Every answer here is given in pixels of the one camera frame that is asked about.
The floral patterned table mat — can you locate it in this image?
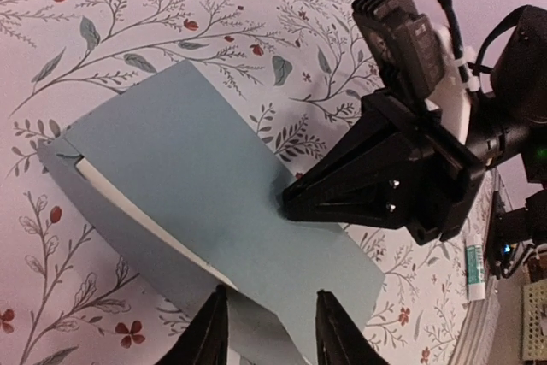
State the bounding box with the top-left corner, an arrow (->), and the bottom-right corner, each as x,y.
1,0 -> 471,364

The beige letter paper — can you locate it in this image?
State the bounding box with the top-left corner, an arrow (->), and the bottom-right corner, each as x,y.
76,158 -> 238,291

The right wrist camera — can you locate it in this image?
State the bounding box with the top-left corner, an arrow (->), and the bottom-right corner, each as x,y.
350,0 -> 473,144

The teal envelope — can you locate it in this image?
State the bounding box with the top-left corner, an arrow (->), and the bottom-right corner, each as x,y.
38,62 -> 384,364

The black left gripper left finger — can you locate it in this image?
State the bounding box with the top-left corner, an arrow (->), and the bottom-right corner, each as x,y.
156,286 -> 228,365

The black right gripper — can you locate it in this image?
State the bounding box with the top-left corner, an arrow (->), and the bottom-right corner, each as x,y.
282,90 -> 485,245

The green white glue stick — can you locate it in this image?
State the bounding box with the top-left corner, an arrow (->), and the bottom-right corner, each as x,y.
465,234 -> 486,302

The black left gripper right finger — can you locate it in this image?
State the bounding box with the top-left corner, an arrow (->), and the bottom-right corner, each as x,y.
315,291 -> 388,365

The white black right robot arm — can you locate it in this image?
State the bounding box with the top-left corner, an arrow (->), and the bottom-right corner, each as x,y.
282,5 -> 546,245

